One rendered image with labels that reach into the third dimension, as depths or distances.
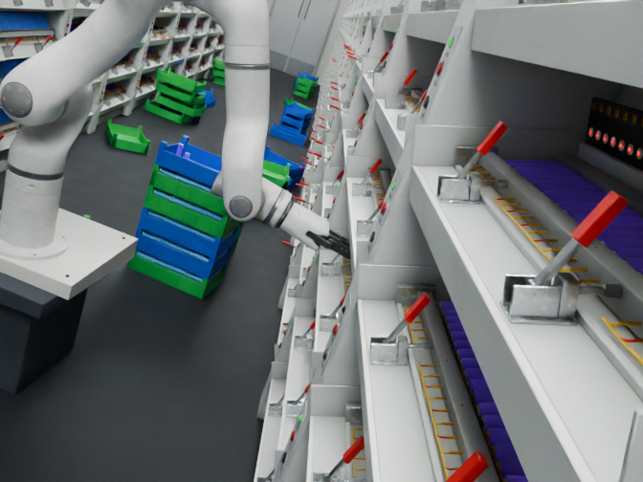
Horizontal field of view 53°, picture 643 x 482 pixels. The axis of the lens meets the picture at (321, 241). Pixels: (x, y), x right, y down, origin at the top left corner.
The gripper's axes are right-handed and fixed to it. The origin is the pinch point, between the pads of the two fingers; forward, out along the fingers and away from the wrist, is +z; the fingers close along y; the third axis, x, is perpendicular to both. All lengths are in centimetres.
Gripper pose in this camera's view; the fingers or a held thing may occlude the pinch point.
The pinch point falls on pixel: (344, 247)
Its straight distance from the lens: 141.1
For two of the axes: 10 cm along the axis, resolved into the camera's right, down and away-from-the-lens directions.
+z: 8.5, 4.9, 1.6
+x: 5.2, -8.0, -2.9
